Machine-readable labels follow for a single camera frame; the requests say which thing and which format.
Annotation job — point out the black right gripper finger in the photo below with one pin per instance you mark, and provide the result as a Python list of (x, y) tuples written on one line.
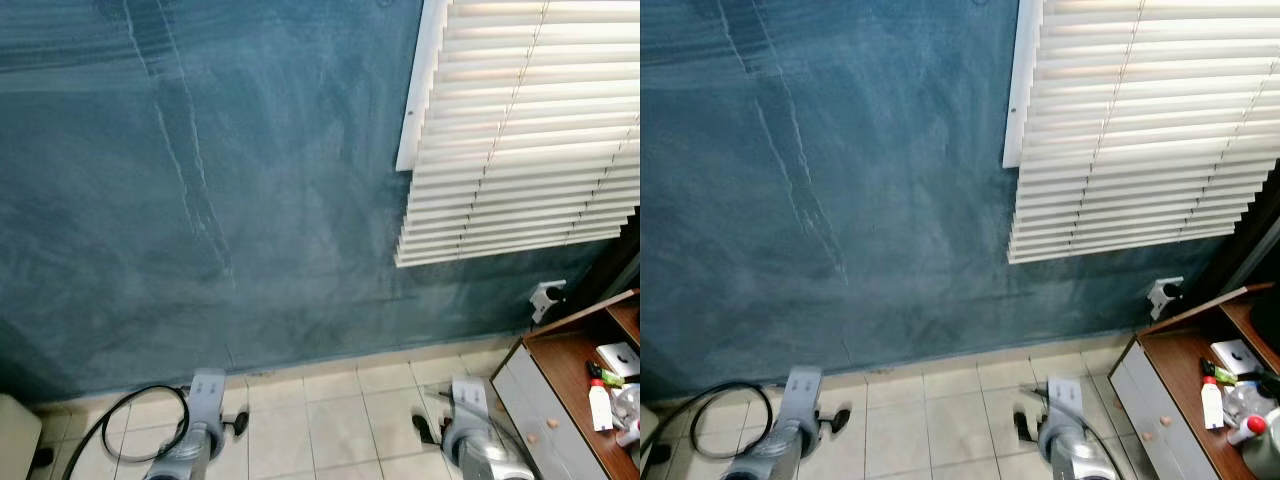
[(426, 430), (1028, 425)]

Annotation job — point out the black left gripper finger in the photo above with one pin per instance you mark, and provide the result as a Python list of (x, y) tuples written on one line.
[(237, 422), (836, 421)]

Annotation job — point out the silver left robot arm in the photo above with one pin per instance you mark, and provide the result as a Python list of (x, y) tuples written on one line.
[(185, 455), (765, 455)]

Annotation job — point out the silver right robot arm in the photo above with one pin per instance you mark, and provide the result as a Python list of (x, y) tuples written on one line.
[(480, 455), (1075, 455)]

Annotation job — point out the wooden dresser with grey drawers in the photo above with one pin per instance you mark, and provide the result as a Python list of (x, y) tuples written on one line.
[(1170, 380), (560, 380)]

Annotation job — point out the white plastic bottle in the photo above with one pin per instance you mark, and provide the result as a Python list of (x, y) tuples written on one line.
[(1211, 405), (600, 408)]

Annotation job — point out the green packet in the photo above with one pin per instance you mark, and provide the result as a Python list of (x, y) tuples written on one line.
[(1218, 374), (604, 376)]

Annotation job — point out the clear plastic bottle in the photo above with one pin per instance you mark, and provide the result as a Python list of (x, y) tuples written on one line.
[(626, 402), (1250, 400)]

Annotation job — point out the red capped white bottle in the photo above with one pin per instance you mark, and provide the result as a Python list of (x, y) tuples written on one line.
[(628, 435), (1246, 430)]

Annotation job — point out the white flat box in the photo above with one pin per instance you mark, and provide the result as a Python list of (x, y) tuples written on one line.
[(1238, 355), (620, 358)]

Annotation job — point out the beige cushioned seat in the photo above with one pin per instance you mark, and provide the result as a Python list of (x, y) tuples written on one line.
[(15, 435)]

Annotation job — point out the grey round container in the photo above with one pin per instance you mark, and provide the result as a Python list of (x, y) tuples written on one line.
[(1264, 458)]

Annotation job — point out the white slatted window blind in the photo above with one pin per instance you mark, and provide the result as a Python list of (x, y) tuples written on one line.
[(1130, 130), (520, 130)]

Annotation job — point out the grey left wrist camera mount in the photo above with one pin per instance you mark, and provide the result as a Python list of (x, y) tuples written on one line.
[(803, 392), (207, 395)]

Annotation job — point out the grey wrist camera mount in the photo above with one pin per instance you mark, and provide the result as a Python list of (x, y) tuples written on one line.
[(803, 392), (1065, 398), (470, 400), (207, 395)]

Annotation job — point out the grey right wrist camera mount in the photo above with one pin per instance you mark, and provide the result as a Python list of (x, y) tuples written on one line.
[(1065, 398), (470, 400)]

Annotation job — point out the white wall socket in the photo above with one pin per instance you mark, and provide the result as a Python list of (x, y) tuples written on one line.
[(1165, 296), (546, 298)]

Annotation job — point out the white window frame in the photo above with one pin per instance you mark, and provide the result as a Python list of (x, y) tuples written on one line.
[(1022, 80), (420, 80)]

